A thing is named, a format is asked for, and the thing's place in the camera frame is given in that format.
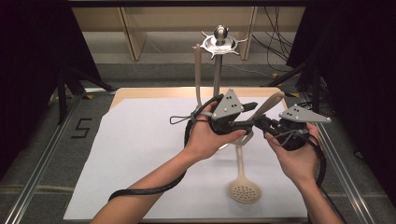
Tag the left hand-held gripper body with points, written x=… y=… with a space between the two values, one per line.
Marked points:
x=227 y=109

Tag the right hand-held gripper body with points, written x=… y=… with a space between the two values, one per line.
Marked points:
x=292 y=130

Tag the beige spoon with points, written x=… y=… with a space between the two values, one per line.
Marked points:
x=267 y=104

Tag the metal utensil rack stand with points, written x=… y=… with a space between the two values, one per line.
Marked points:
x=218 y=71

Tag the beige spatula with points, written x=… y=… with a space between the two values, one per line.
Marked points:
x=198 y=74

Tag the beige slotted skimmer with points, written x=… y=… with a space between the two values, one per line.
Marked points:
x=244 y=189

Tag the person's right hand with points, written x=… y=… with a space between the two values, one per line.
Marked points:
x=299 y=161

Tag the person's left hand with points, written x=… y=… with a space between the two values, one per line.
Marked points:
x=205 y=140

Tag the black stand legs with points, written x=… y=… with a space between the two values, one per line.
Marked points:
x=316 y=93
x=62 y=96

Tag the black curtain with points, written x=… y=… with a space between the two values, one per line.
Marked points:
x=28 y=77
x=358 y=77

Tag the white paper sheet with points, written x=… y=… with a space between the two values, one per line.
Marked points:
x=140 y=155

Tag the light wooden furniture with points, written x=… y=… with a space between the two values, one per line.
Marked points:
x=134 y=34

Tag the aluminium floor rail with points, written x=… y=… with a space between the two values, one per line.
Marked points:
x=339 y=161
x=40 y=161

